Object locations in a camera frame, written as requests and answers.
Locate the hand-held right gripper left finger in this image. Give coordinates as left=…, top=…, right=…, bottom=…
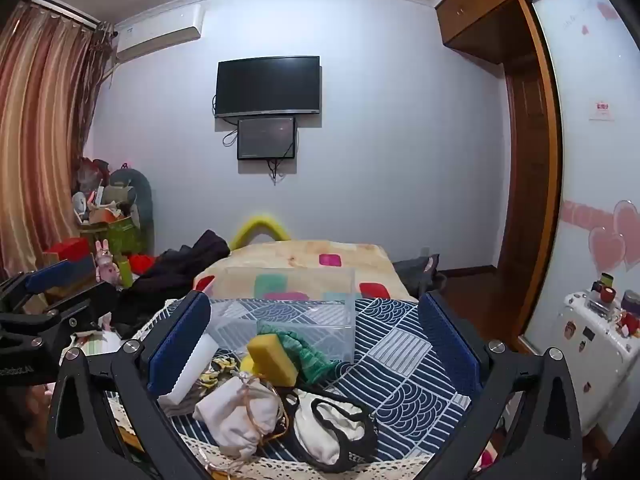
left=47, top=290, right=214, bottom=480

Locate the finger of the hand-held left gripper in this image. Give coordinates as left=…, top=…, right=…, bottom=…
left=0, top=254, right=97, bottom=311
left=0, top=281, right=120, bottom=343

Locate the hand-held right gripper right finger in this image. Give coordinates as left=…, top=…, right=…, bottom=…
left=418, top=290, right=584, bottom=480

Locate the white foam block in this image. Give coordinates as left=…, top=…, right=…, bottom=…
left=159, top=332, right=219, bottom=406

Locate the white drawstring pouch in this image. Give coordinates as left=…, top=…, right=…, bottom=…
left=193, top=375, right=282, bottom=457

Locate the yellow sponge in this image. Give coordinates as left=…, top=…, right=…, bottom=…
left=247, top=335, right=300, bottom=388

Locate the clear plastic box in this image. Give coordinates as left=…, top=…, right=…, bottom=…
left=212, top=267, right=357, bottom=363

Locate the green knitted cloth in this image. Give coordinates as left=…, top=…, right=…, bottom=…
left=257, top=321, right=342, bottom=386

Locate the white cloth with black trim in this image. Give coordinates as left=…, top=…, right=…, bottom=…
left=292, top=392, right=379, bottom=466

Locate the red box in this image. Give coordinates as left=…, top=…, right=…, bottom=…
left=42, top=237, right=92, bottom=264

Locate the yellow patterned scrunchie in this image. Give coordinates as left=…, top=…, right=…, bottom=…
left=199, top=355, right=247, bottom=387

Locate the pink bunny plush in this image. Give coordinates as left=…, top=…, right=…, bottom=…
left=95, top=240, right=122, bottom=284

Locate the blue patterned blanket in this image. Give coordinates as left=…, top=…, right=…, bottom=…
left=160, top=297, right=483, bottom=462

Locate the green cardboard box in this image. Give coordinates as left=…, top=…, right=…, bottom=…
left=80, top=215, right=144, bottom=257

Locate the black clothing pile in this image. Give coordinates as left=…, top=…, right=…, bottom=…
left=116, top=230, right=232, bottom=337

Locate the red cloth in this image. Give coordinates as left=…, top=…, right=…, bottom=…
left=129, top=254, right=162, bottom=275

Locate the dark bag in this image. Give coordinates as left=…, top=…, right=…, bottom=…
left=392, top=254, right=442, bottom=294

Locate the striped brown curtain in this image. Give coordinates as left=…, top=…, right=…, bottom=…
left=0, top=0, right=115, bottom=281

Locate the white suitcase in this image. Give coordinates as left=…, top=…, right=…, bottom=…
left=559, top=290, right=640, bottom=433

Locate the yellow foam noodle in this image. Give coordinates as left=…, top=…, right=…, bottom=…
left=230, top=215, right=292, bottom=252

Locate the beige printed bed sheet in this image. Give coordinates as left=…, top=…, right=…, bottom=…
left=192, top=240, right=419, bottom=306

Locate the frosted sliding wardrobe door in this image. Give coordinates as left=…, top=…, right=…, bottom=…
left=520, top=0, right=640, bottom=443

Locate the white air conditioner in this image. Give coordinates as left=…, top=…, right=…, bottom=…
left=114, top=4, right=203, bottom=65

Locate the wooden overhead cabinet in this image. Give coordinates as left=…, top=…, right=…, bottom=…
left=434, top=0, right=587, bottom=65

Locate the wooden door frame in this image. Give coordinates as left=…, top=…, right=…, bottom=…
left=494, top=0, right=562, bottom=343

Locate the small black wall monitor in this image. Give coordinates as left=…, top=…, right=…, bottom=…
left=236, top=116, right=299, bottom=161

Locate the wall-mounted black television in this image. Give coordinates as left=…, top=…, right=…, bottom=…
left=215, top=56, right=322, bottom=119

